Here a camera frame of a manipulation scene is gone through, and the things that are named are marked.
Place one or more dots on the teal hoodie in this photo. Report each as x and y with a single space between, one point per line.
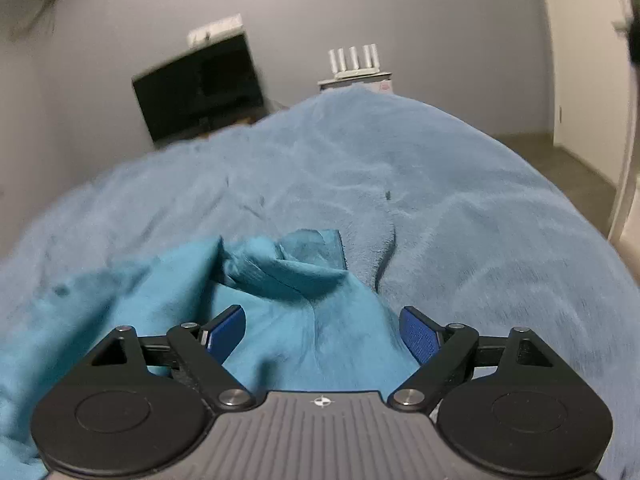
300 320

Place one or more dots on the black monitor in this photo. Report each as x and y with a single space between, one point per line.
200 90

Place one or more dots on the white router with antennas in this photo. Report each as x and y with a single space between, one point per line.
355 60

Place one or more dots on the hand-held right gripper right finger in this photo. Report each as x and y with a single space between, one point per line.
419 335

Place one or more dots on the white power strip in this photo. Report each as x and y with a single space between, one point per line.
215 30

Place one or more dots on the light blue fleece blanket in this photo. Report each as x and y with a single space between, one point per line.
450 210

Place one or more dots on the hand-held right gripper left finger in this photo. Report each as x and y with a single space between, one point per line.
226 332

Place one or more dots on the white door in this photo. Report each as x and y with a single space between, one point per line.
585 70

